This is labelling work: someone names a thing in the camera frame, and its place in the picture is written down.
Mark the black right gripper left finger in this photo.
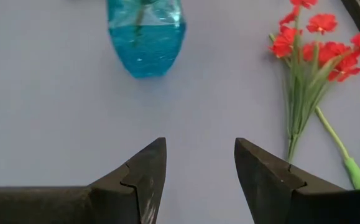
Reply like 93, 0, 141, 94
0, 137, 167, 224

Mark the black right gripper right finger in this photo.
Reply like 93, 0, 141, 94
234, 137, 360, 224

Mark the red flower bunch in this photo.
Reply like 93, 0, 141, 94
268, 0, 360, 164

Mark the blue glass vase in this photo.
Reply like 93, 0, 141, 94
106, 0, 187, 79

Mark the white veined flower bunch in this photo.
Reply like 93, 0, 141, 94
132, 0, 159, 47

